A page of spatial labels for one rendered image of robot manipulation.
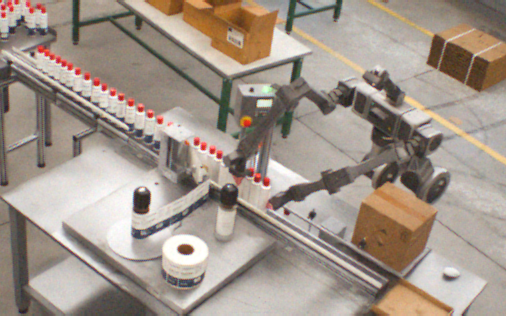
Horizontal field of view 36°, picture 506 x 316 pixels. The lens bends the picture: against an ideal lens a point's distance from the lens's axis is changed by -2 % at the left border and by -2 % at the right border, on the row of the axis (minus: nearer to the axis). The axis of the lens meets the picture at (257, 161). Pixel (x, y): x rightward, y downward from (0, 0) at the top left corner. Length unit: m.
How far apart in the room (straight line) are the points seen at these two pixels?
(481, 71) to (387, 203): 3.84
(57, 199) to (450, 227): 2.88
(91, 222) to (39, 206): 0.32
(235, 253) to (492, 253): 2.39
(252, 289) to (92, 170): 1.15
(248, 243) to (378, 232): 0.63
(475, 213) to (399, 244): 2.19
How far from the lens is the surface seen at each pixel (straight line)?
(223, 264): 3.71
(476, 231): 5.81
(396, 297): 3.82
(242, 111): 3.83
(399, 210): 3.86
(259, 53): 5.58
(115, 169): 4.30
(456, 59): 7.66
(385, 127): 3.88
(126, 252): 3.70
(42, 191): 4.15
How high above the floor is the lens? 3.39
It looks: 35 degrees down
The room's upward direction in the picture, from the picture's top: 9 degrees clockwise
